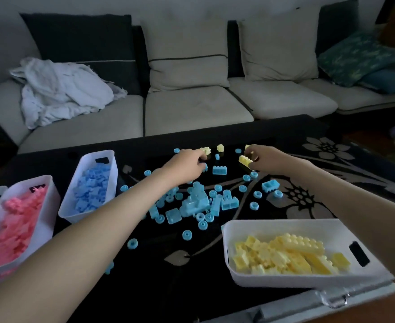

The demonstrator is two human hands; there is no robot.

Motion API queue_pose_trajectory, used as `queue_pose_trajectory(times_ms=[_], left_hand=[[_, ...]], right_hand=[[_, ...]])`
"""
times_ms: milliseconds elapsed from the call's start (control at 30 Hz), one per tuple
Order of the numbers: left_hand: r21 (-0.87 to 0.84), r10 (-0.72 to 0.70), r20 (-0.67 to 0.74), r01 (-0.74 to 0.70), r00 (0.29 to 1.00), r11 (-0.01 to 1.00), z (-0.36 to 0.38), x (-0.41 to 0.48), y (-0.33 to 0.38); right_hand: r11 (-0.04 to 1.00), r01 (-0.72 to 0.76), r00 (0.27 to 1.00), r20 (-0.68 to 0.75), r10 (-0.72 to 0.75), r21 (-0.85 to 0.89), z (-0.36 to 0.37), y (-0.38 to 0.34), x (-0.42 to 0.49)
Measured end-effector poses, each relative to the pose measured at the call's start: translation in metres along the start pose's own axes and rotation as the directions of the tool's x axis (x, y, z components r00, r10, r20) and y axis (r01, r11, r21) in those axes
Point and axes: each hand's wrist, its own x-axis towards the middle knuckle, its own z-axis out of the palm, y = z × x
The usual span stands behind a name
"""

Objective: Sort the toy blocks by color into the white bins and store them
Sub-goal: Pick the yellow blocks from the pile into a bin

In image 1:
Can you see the yellow toy block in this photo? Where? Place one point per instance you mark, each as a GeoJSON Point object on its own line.
{"type": "Point", "coordinates": [244, 161]}

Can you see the crumpled white cloth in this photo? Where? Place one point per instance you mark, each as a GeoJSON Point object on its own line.
{"type": "Point", "coordinates": [63, 90]}

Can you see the blue cushion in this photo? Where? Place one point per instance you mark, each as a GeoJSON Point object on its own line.
{"type": "Point", "coordinates": [386, 82]}

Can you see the grey sofa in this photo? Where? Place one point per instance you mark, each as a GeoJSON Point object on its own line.
{"type": "Point", "coordinates": [197, 110]}

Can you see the black glass coffee table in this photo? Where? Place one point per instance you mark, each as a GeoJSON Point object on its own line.
{"type": "Point", "coordinates": [150, 292]}

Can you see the pile of colorful blocks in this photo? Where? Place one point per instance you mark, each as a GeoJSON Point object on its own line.
{"type": "Point", "coordinates": [197, 201]}

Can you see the dark grey back cushion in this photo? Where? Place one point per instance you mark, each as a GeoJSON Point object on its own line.
{"type": "Point", "coordinates": [337, 23]}

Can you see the person's right hand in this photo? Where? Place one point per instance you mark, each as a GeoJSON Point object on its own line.
{"type": "Point", "coordinates": [275, 159]}

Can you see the person's left forearm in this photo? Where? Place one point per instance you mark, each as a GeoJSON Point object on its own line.
{"type": "Point", "coordinates": [69, 252]}

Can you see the beige back cushion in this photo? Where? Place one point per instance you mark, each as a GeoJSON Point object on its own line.
{"type": "Point", "coordinates": [278, 47]}
{"type": "Point", "coordinates": [187, 73]}

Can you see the teal patterned cushion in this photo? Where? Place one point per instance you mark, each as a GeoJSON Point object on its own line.
{"type": "Point", "coordinates": [354, 60]}

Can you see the person's left hand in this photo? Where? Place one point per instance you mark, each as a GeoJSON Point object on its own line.
{"type": "Point", "coordinates": [184, 168]}

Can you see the person's right forearm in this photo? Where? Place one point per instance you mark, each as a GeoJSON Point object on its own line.
{"type": "Point", "coordinates": [366, 211]}

